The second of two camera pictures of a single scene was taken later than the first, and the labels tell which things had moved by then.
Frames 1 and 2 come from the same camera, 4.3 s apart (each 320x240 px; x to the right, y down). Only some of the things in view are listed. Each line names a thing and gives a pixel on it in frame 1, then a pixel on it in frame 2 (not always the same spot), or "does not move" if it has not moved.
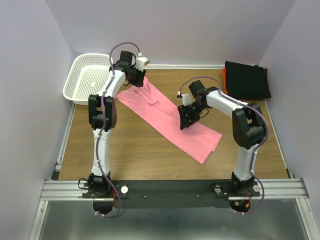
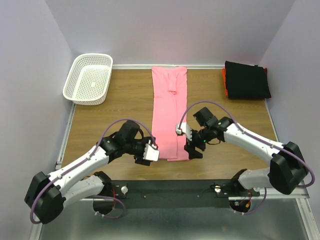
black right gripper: (186, 121) → (190, 147)
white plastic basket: (87, 76) does not move
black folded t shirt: (246, 81) does not move
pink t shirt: (162, 114) → (169, 86)
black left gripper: (139, 81) → (138, 159)
